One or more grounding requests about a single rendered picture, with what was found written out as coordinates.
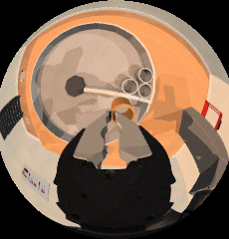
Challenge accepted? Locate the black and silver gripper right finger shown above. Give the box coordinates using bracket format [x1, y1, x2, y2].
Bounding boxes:
[114, 111, 176, 185]

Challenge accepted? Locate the grey round turntable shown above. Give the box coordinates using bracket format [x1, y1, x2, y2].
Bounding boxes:
[30, 22, 155, 143]

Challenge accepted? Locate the bronze bushing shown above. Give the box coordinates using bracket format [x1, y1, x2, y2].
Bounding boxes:
[111, 97, 135, 123]

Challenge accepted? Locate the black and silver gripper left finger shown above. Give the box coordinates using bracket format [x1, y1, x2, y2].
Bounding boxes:
[53, 111, 112, 185]

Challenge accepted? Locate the grey metal sleeve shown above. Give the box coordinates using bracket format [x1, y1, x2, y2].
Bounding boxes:
[136, 82, 152, 99]
[134, 68, 153, 84]
[120, 78, 138, 95]

